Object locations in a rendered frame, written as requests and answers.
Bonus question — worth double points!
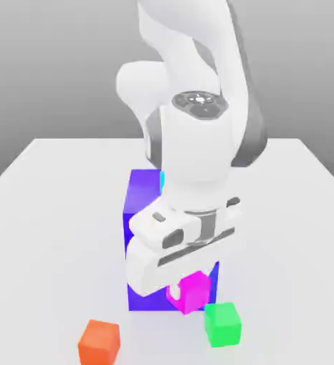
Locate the large blue box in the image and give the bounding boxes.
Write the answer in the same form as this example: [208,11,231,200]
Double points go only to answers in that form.
[122,168,221,312]

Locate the small orange cube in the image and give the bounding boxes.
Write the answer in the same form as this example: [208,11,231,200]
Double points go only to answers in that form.
[78,319,121,365]

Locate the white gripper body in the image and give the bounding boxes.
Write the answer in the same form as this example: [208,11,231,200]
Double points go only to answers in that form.
[125,226,237,298]

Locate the small magenta cube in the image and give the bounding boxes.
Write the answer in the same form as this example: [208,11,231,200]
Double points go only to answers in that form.
[165,270,212,316]

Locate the small green cube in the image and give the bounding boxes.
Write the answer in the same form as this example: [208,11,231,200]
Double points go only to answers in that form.
[204,302,242,349]

